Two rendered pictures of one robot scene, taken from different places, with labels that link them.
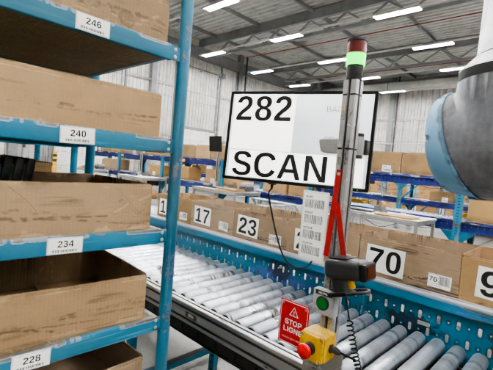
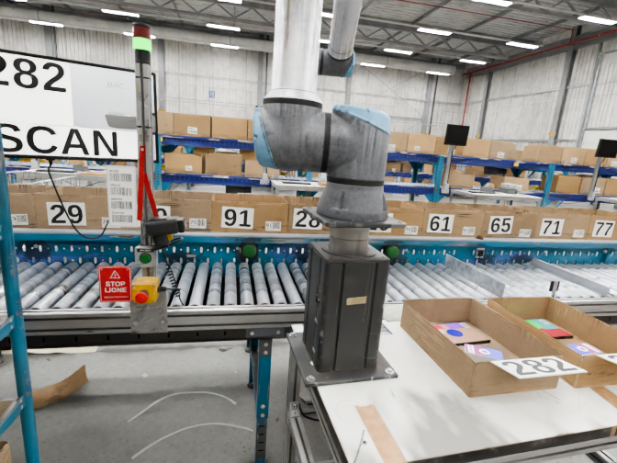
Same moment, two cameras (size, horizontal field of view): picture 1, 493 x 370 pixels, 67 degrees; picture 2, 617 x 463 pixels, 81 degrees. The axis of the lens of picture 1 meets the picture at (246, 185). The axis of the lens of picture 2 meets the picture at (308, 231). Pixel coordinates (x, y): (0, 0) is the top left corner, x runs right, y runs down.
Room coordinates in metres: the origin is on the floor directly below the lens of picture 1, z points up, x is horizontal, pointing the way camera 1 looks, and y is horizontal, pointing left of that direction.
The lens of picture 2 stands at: (-0.10, 0.41, 1.34)
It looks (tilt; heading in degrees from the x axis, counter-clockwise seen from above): 13 degrees down; 304
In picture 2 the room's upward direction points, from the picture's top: 4 degrees clockwise
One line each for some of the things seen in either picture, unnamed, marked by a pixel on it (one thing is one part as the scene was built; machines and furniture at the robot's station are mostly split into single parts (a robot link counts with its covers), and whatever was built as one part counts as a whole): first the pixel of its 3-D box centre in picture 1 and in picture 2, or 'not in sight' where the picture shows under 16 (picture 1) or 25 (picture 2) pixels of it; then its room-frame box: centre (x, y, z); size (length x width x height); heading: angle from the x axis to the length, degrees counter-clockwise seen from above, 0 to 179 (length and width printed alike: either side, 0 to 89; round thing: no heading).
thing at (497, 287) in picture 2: not in sight; (470, 275); (0.19, -1.52, 0.76); 0.46 x 0.01 x 0.09; 137
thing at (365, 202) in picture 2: not in sight; (353, 196); (0.35, -0.45, 1.22); 0.19 x 0.19 x 0.10
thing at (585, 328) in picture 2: not in sight; (560, 334); (-0.19, -0.98, 0.80); 0.38 x 0.28 x 0.10; 137
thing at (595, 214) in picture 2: not in sight; (591, 223); (-0.33, -2.73, 0.96); 0.39 x 0.29 x 0.17; 47
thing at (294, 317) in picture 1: (301, 327); (125, 284); (1.04, -0.19, 0.85); 0.16 x 0.01 x 0.13; 47
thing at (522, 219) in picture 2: not in sight; (493, 220); (0.21, -2.16, 0.96); 0.39 x 0.29 x 0.17; 47
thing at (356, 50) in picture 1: (356, 54); (141, 39); (1.01, -0.26, 1.62); 0.05 x 0.05 x 0.06
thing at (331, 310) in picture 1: (325, 302); (146, 256); (0.98, -0.24, 0.95); 0.07 x 0.03 x 0.07; 47
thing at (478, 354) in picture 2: not in sight; (482, 358); (-0.01, -0.68, 0.78); 0.10 x 0.06 x 0.05; 16
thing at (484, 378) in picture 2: not in sight; (471, 338); (0.04, -0.74, 0.80); 0.38 x 0.28 x 0.10; 138
